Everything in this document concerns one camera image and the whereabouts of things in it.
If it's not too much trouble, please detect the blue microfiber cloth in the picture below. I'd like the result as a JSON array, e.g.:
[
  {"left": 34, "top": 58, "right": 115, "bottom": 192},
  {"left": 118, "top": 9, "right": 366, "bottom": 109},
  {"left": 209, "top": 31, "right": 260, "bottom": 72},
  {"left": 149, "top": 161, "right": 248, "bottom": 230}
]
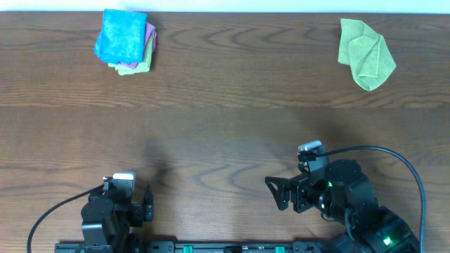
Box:
[{"left": 94, "top": 9, "right": 147, "bottom": 64}]

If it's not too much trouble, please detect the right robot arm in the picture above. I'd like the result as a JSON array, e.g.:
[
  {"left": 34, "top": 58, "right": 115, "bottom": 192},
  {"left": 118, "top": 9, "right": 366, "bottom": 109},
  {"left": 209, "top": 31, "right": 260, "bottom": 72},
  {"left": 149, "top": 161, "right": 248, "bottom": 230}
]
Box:
[{"left": 265, "top": 157, "right": 420, "bottom": 252}]

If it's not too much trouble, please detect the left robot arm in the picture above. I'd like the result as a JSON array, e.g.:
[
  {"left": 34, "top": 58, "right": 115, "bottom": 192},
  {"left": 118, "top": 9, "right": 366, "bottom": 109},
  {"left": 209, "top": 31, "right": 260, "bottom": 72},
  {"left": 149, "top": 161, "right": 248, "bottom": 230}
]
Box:
[{"left": 80, "top": 181, "right": 154, "bottom": 253}]

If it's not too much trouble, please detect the light green folded cloth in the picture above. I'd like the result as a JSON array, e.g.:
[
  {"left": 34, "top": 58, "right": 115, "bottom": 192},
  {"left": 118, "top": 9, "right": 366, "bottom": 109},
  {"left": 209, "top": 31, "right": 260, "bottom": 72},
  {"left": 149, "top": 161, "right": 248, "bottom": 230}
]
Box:
[{"left": 108, "top": 34, "right": 156, "bottom": 76}]

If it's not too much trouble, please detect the olive green crumpled cloth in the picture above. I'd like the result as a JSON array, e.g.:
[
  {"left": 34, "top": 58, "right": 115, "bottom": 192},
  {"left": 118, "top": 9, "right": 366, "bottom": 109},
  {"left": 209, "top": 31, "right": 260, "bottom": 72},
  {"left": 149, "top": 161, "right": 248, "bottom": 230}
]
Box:
[{"left": 337, "top": 18, "right": 397, "bottom": 91}]

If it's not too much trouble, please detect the purple folded cloth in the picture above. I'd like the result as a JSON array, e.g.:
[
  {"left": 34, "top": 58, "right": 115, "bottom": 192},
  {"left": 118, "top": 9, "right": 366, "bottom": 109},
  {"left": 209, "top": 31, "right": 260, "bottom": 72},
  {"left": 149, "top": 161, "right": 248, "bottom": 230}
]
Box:
[{"left": 115, "top": 22, "right": 157, "bottom": 75}]

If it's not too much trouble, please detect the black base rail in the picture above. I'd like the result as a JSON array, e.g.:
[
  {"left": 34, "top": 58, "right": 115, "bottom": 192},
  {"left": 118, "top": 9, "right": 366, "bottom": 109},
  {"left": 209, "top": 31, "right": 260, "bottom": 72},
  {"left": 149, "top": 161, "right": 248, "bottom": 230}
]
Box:
[{"left": 54, "top": 241, "right": 335, "bottom": 253}]

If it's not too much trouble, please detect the left black cable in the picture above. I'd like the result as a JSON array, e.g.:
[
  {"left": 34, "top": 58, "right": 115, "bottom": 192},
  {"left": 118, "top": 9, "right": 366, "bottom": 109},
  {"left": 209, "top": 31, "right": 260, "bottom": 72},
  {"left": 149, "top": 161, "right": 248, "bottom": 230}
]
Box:
[{"left": 26, "top": 184, "right": 105, "bottom": 253}]

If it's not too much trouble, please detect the black cable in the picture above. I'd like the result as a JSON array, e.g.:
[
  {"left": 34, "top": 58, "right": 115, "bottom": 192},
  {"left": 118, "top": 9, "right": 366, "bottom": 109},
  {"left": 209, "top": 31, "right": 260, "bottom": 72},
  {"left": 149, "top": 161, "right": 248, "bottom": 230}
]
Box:
[
  {"left": 26, "top": 184, "right": 105, "bottom": 253},
  {"left": 302, "top": 145, "right": 428, "bottom": 253}
]

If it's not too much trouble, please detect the right black cable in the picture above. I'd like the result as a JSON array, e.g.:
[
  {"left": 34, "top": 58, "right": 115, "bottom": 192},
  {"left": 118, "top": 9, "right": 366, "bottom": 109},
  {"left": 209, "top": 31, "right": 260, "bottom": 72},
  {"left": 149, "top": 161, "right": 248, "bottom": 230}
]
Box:
[{"left": 302, "top": 145, "right": 428, "bottom": 253}]

